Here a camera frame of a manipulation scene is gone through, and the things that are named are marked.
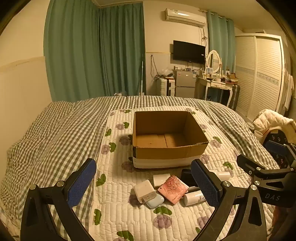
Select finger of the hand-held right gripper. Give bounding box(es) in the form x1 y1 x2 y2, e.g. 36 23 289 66
236 153 296 186
262 130 296 169

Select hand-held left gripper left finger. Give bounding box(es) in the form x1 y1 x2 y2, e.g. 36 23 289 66
20 158 97 241

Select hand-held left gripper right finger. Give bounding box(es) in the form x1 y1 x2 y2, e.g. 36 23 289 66
191 159 274 241

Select white bottle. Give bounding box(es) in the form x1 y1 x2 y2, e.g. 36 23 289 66
183 189 207 207

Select black remote control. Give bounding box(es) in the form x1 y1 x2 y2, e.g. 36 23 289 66
180 169 197 188

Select pink patterned phone case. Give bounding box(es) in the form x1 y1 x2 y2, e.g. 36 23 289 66
158 176 189 205

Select small white adapter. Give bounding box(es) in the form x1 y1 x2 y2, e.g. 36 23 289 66
153 174 170 187

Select cardboard box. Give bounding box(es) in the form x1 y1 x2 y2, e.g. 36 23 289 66
132 111 210 169

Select light blue case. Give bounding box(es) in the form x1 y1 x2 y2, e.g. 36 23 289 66
146 194 165 209

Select large white charger adapter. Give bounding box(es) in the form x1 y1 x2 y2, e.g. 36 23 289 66
134 180 158 204

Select white puffer jacket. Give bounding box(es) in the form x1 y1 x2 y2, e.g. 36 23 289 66
252 109 296 139

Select quilted floral mat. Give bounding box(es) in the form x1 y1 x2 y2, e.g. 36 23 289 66
89 105 280 241

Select grey checked blanket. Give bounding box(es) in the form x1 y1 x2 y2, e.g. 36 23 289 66
0 95 281 241

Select dark suitcase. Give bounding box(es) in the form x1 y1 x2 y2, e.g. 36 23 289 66
230 84 241 109

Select white louvred wardrobe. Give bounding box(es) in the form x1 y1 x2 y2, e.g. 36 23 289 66
233 34 287 121

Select white dressing table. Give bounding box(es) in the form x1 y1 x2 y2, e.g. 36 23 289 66
196 76 238 107

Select small silver fridge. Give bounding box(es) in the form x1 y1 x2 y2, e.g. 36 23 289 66
173 69 197 98

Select white suitcase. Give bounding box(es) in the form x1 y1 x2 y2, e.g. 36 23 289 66
159 77 175 96

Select oval white mirror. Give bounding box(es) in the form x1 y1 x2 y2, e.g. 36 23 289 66
206 50 221 74

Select narrow green curtain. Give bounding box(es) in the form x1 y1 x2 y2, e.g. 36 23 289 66
206 10 236 70

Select wide green curtain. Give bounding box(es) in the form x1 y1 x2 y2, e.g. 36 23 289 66
43 0 147 102

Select black television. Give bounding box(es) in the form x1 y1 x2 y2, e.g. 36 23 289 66
173 40 206 65

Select white air conditioner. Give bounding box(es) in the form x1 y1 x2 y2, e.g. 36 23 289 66
165 8 207 27

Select hanging black cables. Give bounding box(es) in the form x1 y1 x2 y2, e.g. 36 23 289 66
150 55 162 80

